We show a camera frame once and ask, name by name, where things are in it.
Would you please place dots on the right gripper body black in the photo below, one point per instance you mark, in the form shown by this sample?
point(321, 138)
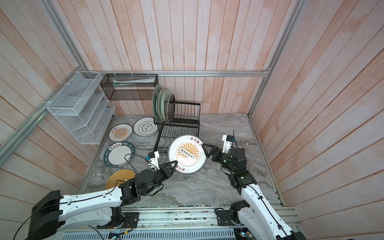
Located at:
point(224, 159)

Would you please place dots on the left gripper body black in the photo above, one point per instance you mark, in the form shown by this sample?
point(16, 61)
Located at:
point(159, 177)

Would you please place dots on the orange sunburst plate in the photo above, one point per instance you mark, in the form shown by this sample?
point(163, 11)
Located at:
point(120, 132)
point(188, 151)

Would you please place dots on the black wire dish rack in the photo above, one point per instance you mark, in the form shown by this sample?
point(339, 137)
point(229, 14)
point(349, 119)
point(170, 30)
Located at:
point(186, 121)

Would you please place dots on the black round plate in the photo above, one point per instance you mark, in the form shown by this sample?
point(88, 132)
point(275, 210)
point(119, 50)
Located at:
point(171, 108)

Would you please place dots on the light green flower plate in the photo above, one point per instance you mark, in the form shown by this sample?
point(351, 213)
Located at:
point(165, 101)

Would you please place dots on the cream floral plate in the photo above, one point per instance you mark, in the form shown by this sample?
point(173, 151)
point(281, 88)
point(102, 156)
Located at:
point(160, 105)

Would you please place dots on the large teal green plate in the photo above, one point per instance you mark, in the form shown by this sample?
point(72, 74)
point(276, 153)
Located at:
point(156, 92)

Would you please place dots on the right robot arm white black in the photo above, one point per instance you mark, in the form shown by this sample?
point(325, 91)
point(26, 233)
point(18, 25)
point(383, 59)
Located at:
point(253, 211)

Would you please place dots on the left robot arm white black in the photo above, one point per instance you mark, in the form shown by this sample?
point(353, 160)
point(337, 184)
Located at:
point(103, 208)

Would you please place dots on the yellow woven round mat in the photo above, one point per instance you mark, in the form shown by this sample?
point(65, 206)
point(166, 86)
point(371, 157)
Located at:
point(119, 177)

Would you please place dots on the dark green rim plate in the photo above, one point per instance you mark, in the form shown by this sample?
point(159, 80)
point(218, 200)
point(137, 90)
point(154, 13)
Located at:
point(119, 154)

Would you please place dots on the white plate black outline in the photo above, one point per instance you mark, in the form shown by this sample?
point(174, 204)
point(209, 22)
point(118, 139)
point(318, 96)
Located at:
point(145, 127)

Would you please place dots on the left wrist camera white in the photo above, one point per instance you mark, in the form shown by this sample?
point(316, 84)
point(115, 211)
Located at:
point(152, 160)

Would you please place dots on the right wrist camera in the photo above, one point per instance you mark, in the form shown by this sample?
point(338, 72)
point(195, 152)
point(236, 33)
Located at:
point(228, 141)

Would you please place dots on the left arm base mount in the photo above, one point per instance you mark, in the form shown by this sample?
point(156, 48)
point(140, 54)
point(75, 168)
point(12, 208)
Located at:
point(117, 219)

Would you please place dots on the aluminium front rail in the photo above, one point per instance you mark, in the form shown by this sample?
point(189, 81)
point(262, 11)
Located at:
point(155, 218)

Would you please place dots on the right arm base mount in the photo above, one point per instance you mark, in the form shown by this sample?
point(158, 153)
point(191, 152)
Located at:
point(230, 217)

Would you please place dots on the horizontal aluminium wall rail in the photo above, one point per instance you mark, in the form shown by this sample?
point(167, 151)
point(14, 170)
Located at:
point(248, 73)

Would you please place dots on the black mesh wall basket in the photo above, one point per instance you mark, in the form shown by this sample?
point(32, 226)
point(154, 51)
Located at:
point(127, 87)

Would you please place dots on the white wire mesh shelf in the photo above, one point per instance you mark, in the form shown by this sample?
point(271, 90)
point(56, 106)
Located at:
point(82, 111)

